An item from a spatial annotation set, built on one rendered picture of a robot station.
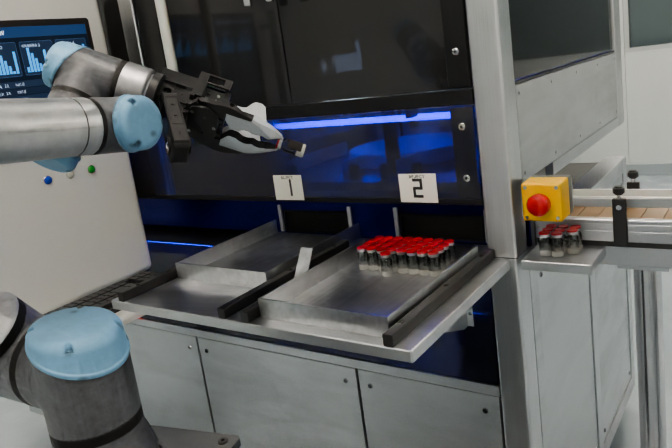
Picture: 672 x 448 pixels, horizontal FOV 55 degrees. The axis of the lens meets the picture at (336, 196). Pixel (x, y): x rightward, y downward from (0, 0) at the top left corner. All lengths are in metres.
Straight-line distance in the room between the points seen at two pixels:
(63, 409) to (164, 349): 1.20
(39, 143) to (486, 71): 0.76
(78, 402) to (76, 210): 0.90
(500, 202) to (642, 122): 4.67
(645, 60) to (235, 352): 4.62
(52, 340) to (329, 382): 0.92
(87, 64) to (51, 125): 0.23
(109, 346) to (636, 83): 5.32
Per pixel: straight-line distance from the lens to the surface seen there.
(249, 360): 1.80
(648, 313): 1.41
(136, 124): 0.88
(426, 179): 1.30
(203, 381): 1.99
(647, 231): 1.31
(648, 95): 5.84
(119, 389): 0.88
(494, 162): 1.23
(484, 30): 1.21
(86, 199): 1.72
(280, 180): 1.51
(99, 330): 0.86
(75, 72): 1.03
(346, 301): 1.14
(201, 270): 1.39
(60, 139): 0.84
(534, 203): 1.19
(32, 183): 1.65
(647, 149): 5.91
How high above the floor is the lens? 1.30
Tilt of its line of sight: 12 degrees down
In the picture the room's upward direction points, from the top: 8 degrees counter-clockwise
